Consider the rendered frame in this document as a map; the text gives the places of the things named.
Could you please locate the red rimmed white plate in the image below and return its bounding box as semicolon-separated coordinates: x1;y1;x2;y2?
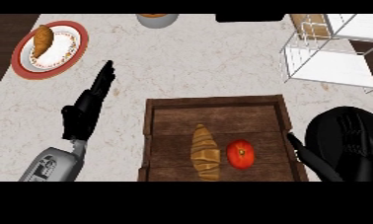
10;20;90;81

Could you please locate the brown wooden tray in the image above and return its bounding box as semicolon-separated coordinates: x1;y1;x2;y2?
137;94;310;183

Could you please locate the golden croissant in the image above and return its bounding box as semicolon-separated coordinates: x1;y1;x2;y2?
33;25;56;59

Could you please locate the red tomato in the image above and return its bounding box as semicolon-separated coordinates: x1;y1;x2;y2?
226;138;257;170

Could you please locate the tan wooden board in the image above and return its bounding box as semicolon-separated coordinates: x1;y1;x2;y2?
289;14;333;40

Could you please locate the black appliance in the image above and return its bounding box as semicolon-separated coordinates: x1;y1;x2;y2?
214;14;286;24

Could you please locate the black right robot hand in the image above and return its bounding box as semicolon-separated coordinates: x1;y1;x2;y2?
285;106;373;183

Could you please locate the grey bowl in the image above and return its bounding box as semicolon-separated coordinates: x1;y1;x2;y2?
136;14;181;30

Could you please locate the white wire tiered shelf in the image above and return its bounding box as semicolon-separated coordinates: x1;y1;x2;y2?
279;14;373;95

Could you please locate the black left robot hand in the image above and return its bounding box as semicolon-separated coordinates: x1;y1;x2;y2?
61;59;117;142

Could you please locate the brown croissant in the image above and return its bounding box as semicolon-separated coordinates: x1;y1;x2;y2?
189;123;221;182

